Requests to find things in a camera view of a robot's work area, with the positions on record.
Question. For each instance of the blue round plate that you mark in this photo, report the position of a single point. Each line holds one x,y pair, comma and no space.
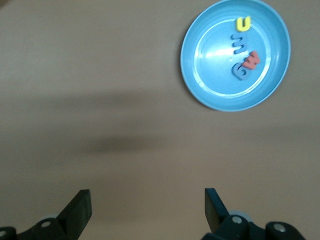
212,75

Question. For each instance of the yellow foam letter u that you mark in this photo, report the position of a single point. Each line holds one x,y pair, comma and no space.
243,28

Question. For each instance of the red foam letter w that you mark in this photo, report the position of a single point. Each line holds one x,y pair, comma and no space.
250,65

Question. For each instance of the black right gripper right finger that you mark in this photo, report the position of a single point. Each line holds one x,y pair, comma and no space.
215,212

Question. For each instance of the blue foam letter a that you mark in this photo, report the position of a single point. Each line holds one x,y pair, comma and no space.
236,72

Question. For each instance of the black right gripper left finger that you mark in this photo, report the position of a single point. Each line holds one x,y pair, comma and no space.
77,212

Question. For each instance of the blue foam lowercase m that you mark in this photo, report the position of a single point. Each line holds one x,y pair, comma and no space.
240,50

